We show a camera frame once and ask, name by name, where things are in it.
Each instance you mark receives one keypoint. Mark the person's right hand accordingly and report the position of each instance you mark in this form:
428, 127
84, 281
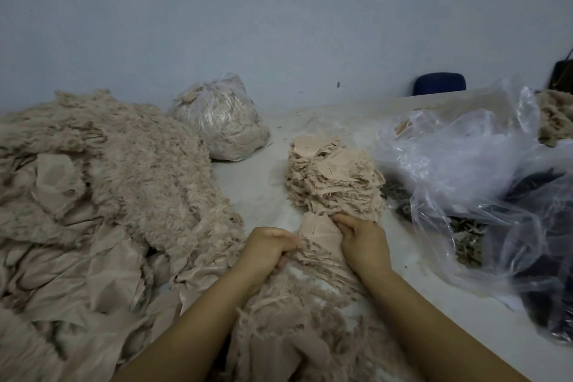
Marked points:
365, 247

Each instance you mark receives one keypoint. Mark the person's left hand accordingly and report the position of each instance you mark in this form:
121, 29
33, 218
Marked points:
264, 254

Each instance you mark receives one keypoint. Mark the beige scrap strips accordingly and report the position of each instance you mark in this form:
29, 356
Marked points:
304, 323

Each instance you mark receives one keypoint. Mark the stack of sorted beige pieces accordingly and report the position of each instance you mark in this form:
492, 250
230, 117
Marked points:
297, 178

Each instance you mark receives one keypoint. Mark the large pile beige fabric scraps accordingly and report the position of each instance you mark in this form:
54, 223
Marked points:
98, 225

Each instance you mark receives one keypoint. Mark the person's left forearm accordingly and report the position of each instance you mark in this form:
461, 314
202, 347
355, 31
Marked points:
188, 337

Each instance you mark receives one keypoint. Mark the person's right forearm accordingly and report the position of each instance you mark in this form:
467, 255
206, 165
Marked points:
443, 337

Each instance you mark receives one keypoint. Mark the beige fur pile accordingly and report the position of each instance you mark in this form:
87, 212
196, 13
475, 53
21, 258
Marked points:
555, 116

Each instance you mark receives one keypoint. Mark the large clear plastic bag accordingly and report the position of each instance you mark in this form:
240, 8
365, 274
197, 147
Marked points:
461, 158

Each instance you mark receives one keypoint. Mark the clear bag of beige scraps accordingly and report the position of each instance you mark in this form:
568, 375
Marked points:
219, 118

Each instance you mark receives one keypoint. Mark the blue chair back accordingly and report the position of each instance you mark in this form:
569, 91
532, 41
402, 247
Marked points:
439, 83

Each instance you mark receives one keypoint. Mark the black handbag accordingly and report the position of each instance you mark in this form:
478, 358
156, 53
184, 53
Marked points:
562, 75

